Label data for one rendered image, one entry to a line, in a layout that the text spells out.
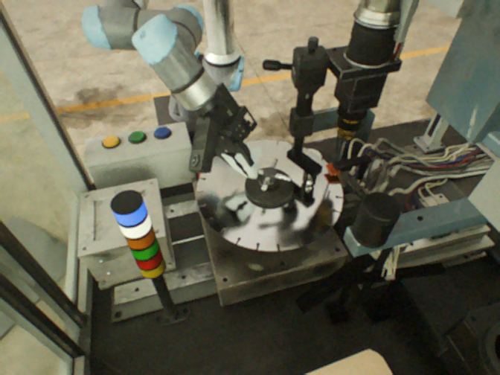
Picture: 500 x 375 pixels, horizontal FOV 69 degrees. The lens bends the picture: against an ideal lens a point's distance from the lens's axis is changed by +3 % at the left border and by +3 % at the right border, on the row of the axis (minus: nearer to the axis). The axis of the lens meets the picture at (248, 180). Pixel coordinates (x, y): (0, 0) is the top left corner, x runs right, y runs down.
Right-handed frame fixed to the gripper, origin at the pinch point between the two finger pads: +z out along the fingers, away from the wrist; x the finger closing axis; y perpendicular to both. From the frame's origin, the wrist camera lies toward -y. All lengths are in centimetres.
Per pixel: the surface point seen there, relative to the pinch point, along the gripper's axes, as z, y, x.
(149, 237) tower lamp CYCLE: -14.2, -24.8, -5.0
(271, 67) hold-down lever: -17.9, 11.7, -10.3
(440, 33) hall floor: 147, 302, 65
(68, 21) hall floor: -40, 151, 329
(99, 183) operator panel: -8.9, -12.6, 44.4
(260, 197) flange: 3.7, -2.8, -2.0
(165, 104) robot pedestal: -3, 31, 66
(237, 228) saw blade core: 2.9, -11.7, -2.1
